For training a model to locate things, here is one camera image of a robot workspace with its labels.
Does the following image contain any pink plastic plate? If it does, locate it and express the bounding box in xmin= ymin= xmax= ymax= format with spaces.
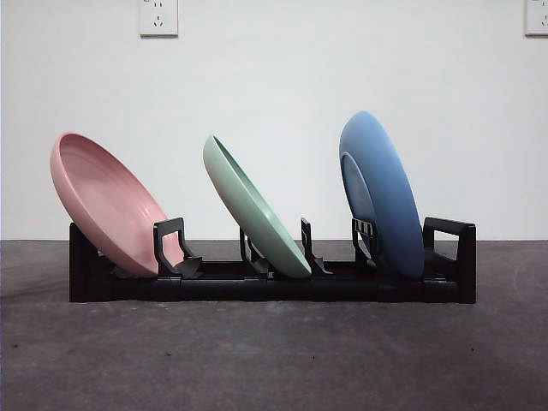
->
xmin=50 ymin=132 xmax=187 ymax=278

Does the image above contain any blue plastic plate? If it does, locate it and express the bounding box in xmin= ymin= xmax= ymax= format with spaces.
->
xmin=338 ymin=110 xmax=426 ymax=282

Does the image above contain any green plastic plate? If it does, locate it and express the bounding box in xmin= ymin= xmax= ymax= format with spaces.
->
xmin=202 ymin=134 xmax=313 ymax=278

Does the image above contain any black plate rack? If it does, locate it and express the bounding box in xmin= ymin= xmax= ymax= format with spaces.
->
xmin=68 ymin=216 xmax=477 ymax=306

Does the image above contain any white wall socket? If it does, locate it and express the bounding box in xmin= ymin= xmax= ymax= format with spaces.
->
xmin=139 ymin=0 xmax=179 ymax=38
xmin=524 ymin=0 xmax=548 ymax=37

